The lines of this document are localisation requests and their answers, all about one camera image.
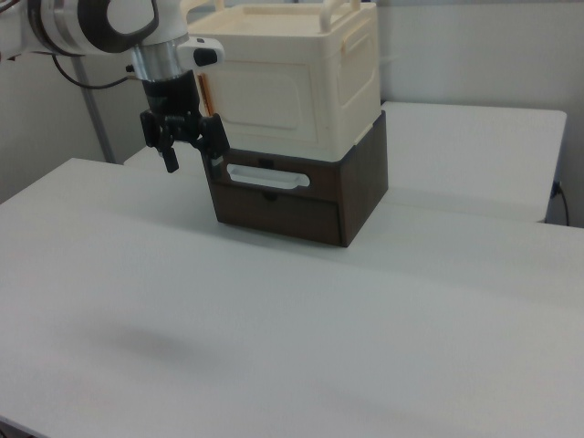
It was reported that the cream cabinet door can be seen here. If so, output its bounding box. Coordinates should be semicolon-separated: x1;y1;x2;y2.
200;60;327;157

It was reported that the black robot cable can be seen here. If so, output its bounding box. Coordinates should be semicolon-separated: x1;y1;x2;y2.
51;54;139;90

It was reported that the black power cable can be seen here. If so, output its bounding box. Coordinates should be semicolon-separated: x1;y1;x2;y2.
550;179;572;226

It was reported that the brown drawer with white handle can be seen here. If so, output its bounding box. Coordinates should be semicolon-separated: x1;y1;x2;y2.
205;148;342;207

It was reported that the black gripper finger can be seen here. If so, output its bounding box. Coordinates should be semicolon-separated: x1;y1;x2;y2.
184;112;231;182
139;109;180;174

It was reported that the grey metal pole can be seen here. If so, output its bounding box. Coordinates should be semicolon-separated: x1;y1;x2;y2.
72;57;115;164

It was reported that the brown drawer with notch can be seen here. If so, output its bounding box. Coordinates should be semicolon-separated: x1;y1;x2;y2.
213;182;342;244

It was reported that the dark brown wooden drawer box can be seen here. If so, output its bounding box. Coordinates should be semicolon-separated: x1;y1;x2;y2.
204;110;390;249

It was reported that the cream tubular cabinet handle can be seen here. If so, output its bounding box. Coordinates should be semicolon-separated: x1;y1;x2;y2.
319;0;362;37

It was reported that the white drawer handle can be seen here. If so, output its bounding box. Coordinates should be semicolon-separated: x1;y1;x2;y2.
225;162;313;191

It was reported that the black gripper body silver flange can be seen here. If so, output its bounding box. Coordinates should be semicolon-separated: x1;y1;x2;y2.
130;39;203;122

